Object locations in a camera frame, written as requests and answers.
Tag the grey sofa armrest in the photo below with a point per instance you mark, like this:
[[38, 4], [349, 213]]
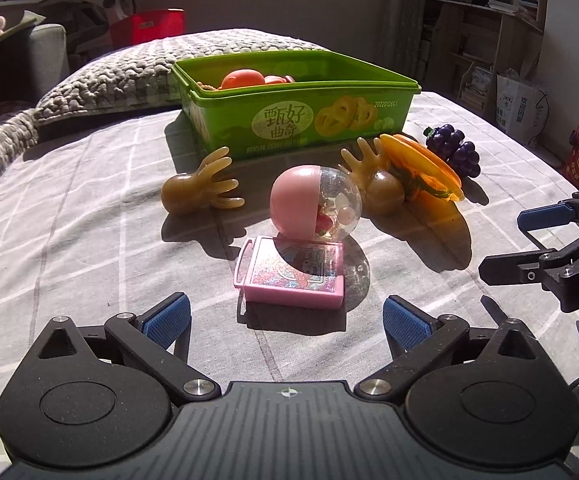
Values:
[[39, 55]]

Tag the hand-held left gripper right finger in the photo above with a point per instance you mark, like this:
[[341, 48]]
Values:
[[407, 322]]

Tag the grey quilted pillow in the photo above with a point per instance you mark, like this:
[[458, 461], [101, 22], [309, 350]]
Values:
[[119, 75]]

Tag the pink capsule ball toy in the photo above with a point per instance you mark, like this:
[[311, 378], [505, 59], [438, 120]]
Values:
[[294, 200]]

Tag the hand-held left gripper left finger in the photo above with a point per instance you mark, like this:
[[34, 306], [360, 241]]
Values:
[[164, 317]]

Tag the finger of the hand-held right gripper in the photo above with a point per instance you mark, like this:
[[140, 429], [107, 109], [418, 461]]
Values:
[[514, 266], [544, 216]]

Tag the tan rubber hand toy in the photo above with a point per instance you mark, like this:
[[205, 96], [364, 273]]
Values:
[[184, 192], [384, 192]]

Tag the open book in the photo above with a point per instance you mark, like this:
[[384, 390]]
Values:
[[14, 25]]

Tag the orange toy plate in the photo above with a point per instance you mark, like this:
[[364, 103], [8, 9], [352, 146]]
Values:
[[419, 160]]

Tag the pink pig toy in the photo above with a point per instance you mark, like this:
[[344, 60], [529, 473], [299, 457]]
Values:
[[242, 80]]

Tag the pink glitter toy case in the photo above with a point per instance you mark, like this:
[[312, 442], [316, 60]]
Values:
[[289, 290]]

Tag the grey curtain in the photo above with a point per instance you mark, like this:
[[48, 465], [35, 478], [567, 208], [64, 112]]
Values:
[[414, 25]]

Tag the grey checked cloth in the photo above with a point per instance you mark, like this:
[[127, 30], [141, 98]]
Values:
[[94, 260]]

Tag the white paper bag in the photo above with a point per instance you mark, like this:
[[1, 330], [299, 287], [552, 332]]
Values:
[[519, 110]]

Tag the white office chair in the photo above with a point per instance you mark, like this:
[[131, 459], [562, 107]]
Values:
[[117, 7]]

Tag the red storage box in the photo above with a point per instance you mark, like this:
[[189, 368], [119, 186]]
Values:
[[144, 27]]

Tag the purple toy grapes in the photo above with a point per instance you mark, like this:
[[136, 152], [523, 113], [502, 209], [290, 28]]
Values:
[[452, 147]]

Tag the green plastic box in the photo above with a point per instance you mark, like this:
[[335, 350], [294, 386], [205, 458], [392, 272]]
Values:
[[229, 125]]

